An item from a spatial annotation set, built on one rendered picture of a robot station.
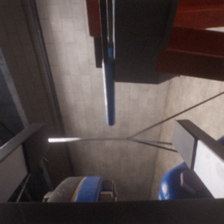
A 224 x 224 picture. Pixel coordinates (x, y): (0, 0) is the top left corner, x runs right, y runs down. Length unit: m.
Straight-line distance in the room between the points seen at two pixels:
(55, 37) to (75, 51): 0.41
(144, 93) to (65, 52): 1.80
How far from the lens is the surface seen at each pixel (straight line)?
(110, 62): 0.18
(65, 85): 3.63
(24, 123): 4.35
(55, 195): 0.30
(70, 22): 3.28
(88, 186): 0.32
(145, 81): 0.19
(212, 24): 0.32
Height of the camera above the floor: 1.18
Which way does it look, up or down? level
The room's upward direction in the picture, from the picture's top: 91 degrees counter-clockwise
